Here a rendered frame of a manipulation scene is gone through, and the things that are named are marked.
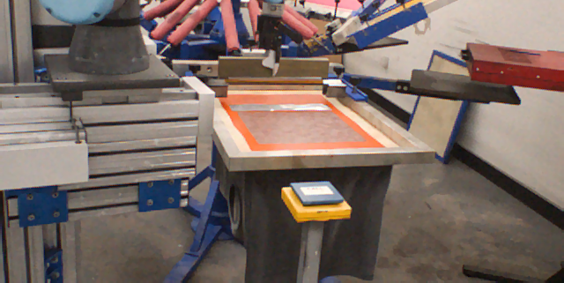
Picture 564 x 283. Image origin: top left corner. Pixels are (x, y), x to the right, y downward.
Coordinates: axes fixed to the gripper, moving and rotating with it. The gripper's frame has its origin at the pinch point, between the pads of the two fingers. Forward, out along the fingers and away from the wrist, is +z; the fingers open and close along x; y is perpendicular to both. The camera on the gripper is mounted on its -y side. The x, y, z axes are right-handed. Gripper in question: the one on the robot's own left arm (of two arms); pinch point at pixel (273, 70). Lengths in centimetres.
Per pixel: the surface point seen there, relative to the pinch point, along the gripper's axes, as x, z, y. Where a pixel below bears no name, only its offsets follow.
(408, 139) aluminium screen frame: 55, 7, -26
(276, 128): 33.2, 10.1, 7.6
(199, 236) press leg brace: -51, 95, 15
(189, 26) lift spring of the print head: -57, -5, 23
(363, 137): 43.5, 10.0, -17.3
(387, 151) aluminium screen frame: 64, 7, -15
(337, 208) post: 88, 10, 9
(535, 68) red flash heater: 7, -5, -106
